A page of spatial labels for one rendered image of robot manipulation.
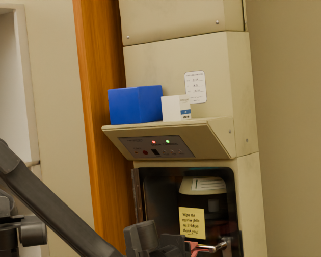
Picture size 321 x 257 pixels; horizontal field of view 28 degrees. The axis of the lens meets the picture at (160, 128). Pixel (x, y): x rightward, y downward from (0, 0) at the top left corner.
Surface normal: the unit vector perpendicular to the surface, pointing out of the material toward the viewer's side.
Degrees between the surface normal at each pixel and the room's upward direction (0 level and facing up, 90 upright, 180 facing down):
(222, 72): 90
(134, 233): 80
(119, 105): 90
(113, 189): 90
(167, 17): 90
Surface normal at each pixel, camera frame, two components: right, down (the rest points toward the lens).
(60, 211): 0.48, -0.21
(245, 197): 0.80, -0.04
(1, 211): 0.06, -0.51
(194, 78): -0.60, 0.10
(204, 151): -0.36, 0.77
